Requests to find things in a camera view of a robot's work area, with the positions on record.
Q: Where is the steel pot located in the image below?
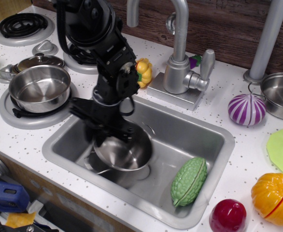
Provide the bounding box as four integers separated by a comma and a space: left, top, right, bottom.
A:
84, 123, 153, 189

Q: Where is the grey vertical pole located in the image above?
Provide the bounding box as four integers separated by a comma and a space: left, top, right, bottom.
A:
243, 0, 283, 85

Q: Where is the yellow cloth piece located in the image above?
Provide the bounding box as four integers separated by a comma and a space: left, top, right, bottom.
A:
5, 212, 36, 229

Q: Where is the back left stove burner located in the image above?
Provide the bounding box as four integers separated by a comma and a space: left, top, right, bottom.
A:
0, 13, 55, 47

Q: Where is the steel pot lid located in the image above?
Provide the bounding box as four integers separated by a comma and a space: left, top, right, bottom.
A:
15, 53, 65, 72

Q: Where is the steel pan on burner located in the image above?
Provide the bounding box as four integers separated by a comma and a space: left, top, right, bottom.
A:
8, 65, 71, 104

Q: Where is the front grey stove knob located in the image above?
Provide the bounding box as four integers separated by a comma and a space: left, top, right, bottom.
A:
32, 40, 58, 56

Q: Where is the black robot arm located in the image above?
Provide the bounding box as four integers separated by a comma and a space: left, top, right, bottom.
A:
54, 0, 139, 145

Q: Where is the stove burner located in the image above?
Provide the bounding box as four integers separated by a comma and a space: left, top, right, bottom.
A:
0, 13, 55, 47
0, 83, 79, 130
63, 50, 98, 75

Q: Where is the back right stove burner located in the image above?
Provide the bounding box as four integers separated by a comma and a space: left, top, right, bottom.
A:
63, 50, 98, 75

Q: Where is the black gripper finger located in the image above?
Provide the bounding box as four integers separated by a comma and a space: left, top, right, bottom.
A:
93, 131, 110, 146
84, 124, 95, 143

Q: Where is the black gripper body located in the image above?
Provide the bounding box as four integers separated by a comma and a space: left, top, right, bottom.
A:
70, 91, 134, 143

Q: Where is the purple striped onion toy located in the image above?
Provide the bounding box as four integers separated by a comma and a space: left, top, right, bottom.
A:
227, 94, 266, 126

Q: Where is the blue clamp tool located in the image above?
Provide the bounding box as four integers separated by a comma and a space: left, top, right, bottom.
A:
0, 182, 30, 213

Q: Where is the front left stove burner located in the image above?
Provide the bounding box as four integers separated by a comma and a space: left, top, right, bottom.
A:
0, 83, 79, 130

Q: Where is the steel bowl at right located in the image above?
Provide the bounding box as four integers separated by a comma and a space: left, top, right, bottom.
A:
248, 72, 283, 120

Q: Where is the orange pumpkin toy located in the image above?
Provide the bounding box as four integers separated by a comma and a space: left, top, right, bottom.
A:
251, 173, 283, 226

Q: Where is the silver toy faucet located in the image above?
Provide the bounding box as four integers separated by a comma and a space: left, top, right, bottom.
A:
126, 0, 216, 112

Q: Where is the red apple toy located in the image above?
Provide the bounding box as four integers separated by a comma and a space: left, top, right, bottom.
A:
209, 199, 247, 232

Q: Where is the purple eggplant toy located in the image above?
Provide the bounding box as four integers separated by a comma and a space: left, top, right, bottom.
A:
189, 55, 202, 70

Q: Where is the yellow bell pepper toy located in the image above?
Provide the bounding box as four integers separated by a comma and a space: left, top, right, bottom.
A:
135, 58, 152, 88

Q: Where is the green bitter gourd toy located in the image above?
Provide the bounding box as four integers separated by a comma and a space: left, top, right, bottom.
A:
170, 157, 207, 207

